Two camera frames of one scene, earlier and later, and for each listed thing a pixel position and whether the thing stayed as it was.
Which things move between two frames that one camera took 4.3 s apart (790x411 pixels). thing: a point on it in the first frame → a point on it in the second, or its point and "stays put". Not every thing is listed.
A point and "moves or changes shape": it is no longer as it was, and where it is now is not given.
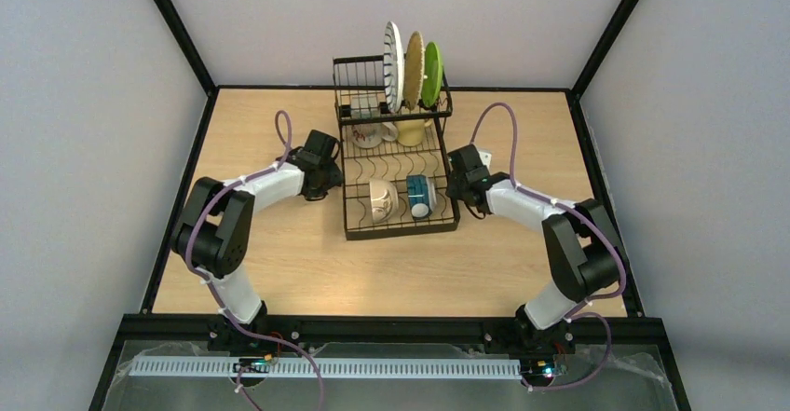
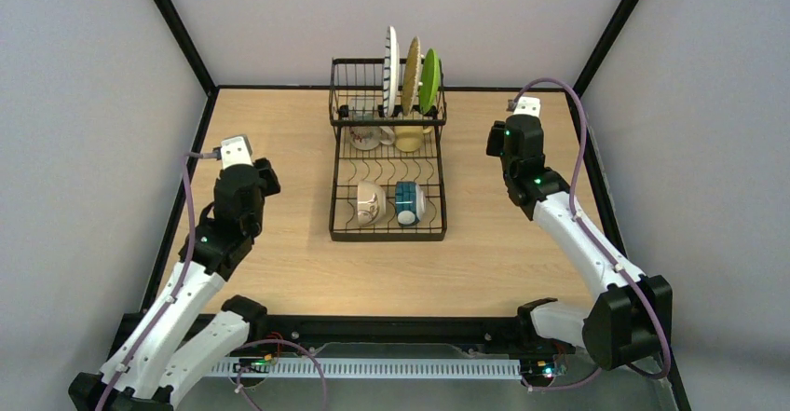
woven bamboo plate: x=414 y=70 moves or changes shape
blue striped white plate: x=393 y=65 stays put
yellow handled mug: x=411 y=132 moves or changes shape
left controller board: x=251 y=365 stays put
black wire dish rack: x=397 y=176 moves or changes shape
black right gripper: x=466 y=194 → x=496 y=143
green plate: x=432 y=75 stays put
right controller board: x=538 y=366 stays put
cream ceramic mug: x=370 y=135 stays put
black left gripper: x=319 y=186 → x=266 y=176
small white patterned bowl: x=384 y=199 moves or changes shape
